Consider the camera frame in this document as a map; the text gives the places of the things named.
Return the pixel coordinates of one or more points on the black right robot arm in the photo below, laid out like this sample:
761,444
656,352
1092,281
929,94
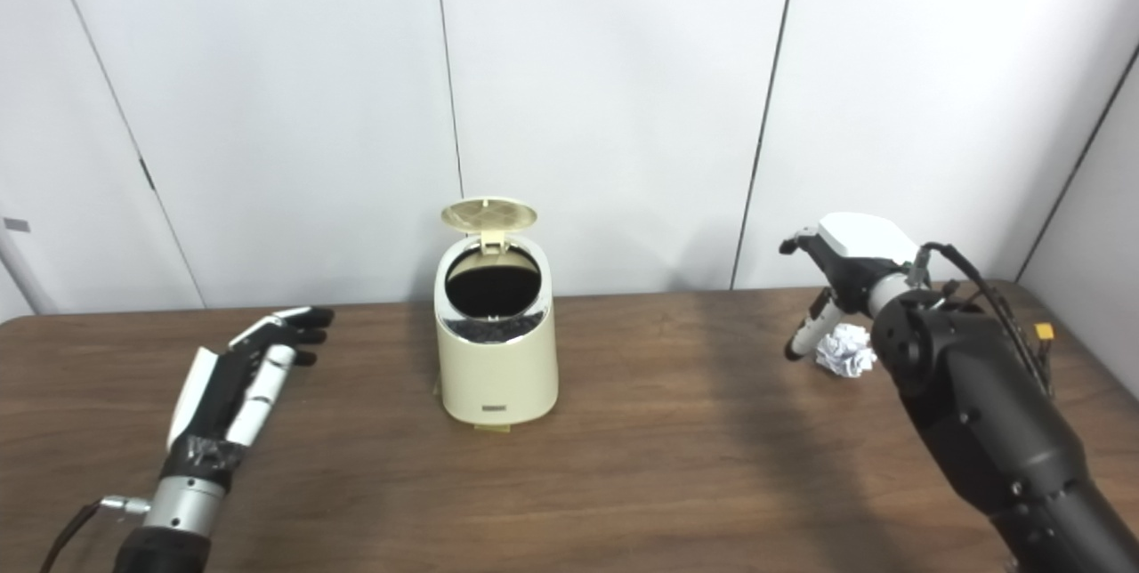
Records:
988,413

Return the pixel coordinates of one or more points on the white paper ball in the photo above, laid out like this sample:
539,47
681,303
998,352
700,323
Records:
845,351

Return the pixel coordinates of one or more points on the round cream bin lid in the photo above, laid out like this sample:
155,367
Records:
489,215

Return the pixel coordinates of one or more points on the grey wall label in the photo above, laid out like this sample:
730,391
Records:
16,224

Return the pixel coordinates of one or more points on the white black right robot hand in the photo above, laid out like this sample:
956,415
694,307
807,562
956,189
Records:
859,266

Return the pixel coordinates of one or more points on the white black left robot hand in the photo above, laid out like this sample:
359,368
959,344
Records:
218,395

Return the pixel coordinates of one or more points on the cream-colored bin body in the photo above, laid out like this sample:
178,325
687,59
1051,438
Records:
498,377

